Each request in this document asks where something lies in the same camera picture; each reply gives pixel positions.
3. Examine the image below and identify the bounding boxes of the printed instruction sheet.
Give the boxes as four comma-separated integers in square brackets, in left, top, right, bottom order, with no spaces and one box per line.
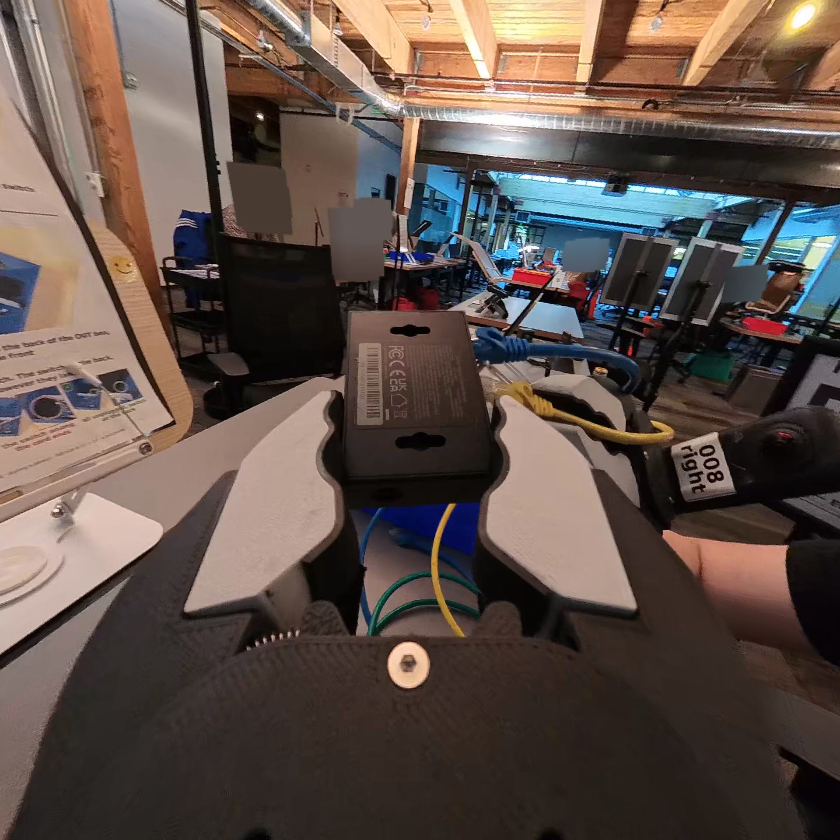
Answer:
[0,85,175,493]

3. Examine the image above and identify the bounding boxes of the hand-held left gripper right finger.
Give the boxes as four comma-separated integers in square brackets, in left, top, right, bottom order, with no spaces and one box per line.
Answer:
[479,395,641,621]

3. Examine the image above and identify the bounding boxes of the black utility cart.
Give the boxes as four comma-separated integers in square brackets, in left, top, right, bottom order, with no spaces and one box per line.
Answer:
[161,258,224,380]

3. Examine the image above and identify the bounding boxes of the black office chair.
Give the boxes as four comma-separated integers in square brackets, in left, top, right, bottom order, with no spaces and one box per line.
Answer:
[203,233,347,421]

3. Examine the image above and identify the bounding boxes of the silver ventilation duct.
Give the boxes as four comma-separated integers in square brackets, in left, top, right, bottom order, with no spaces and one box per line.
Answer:
[386,97,840,152]

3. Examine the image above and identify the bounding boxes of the blue jacket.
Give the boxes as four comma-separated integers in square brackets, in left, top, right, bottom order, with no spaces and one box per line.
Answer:
[173,210,215,309]

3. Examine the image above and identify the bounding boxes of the blue plastic bin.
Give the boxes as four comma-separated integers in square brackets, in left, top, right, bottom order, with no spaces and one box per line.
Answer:
[360,504,488,559]

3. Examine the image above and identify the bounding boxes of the wooden display board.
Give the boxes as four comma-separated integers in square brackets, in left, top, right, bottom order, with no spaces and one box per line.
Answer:
[85,220,194,455]

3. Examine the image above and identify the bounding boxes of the white metal stand base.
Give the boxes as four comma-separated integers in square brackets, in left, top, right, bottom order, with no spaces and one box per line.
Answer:
[0,491,164,657]

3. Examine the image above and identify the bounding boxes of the green ethernet cable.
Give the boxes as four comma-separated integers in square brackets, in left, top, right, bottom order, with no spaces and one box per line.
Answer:
[367,571,483,637]

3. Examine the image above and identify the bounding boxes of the wooden chair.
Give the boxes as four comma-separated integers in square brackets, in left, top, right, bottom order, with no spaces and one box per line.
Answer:
[748,262,805,322]

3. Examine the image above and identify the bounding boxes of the wooden desk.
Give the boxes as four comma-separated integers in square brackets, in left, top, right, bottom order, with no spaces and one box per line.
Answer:
[381,255,470,309]

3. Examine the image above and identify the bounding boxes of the person's right hand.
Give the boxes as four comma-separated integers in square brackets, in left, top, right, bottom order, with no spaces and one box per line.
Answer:
[661,532,816,658]

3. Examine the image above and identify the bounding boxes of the grey light panel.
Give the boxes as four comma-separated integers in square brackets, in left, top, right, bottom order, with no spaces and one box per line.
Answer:
[658,238,746,326]
[600,232,681,309]

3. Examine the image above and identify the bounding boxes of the grey trash can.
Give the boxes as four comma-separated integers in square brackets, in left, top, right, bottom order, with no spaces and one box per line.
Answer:
[727,364,783,416]

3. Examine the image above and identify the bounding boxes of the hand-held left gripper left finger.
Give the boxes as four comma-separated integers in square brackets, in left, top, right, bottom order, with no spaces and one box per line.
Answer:
[182,390,349,631]

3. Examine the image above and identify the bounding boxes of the white table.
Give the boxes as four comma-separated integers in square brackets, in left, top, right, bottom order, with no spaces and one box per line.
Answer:
[451,292,585,343]

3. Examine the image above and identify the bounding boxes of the yellow ethernet cable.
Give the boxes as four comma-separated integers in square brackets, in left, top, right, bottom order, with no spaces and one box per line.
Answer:
[430,381,677,639]

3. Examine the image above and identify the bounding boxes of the black metal pole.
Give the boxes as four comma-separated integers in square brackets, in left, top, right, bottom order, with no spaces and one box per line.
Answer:
[185,0,228,277]

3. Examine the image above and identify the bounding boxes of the black network switch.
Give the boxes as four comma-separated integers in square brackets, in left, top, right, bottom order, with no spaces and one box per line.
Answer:
[340,310,496,508]

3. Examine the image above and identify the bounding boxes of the blue ethernet cable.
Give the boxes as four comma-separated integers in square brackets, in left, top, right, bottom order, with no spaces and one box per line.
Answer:
[357,326,643,634]

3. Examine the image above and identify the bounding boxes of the green plastic bin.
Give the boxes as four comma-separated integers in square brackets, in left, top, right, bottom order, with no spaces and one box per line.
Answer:
[688,351,735,383]

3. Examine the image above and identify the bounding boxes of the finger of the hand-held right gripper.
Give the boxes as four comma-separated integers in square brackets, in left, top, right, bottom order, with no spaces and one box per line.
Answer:
[545,413,643,509]
[533,374,632,433]

